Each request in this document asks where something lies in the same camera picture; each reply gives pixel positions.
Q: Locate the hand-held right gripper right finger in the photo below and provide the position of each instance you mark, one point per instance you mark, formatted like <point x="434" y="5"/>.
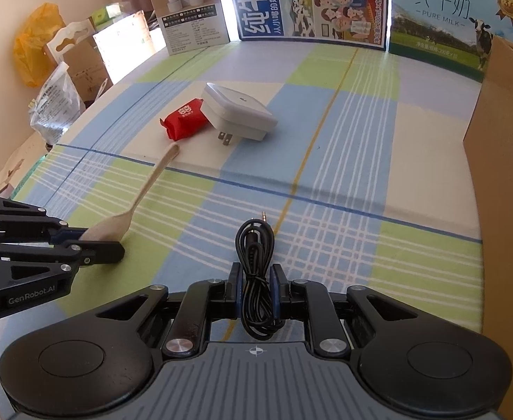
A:
<point x="276" y="289"/>

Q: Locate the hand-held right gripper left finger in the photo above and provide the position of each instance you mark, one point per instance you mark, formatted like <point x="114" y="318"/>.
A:
<point x="238" y="289"/>

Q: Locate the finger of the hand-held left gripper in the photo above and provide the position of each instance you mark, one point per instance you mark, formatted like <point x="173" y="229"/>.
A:
<point x="103" y="253"/>
<point x="29" y="227"/>

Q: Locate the beige wooden spoon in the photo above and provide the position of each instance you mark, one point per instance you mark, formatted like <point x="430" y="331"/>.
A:
<point x="121" y="221"/>

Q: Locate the brown cardboard box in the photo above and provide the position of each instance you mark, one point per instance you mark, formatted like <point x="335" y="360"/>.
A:
<point x="510" y="183"/>

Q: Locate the plaid cloth desktop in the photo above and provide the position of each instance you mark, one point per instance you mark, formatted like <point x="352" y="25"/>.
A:
<point x="370" y="183"/>

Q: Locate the beige cardboard piece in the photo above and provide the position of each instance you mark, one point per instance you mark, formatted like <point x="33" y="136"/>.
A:
<point x="20" y="162"/>

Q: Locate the clear printed plastic bag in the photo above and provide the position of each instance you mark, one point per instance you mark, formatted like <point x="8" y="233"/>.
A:
<point x="57" y="105"/>

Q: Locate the red snack packet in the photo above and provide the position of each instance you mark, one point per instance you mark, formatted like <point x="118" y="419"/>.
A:
<point x="184" y="118"/>

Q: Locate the cardboard box with hang tab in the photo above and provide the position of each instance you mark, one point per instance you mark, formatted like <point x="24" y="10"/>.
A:
<point x="86" y="70"/>

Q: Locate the yellow plastic bag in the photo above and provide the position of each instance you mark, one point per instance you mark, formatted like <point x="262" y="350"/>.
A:
<point x="35" y="48"/>

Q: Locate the white plug adapter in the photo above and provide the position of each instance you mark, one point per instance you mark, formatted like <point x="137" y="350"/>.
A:
<point x="239" y="105"/>

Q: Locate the white paper bag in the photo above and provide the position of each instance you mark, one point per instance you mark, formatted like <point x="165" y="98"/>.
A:
<point x="121" y="48"/>

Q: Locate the green and white carton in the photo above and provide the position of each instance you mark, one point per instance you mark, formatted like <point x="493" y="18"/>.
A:
<point x="105" y="15"/>

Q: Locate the white product box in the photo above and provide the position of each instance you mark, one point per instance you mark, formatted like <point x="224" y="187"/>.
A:
<point x="191" y="17"/>

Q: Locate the blue cartoon milk carton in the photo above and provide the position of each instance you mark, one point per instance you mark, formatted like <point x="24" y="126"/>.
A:
<point x="261" y="8"/>

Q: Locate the light blue cow milk carton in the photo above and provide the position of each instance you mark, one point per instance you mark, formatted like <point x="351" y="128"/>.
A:
<point x="440" y="22"/>

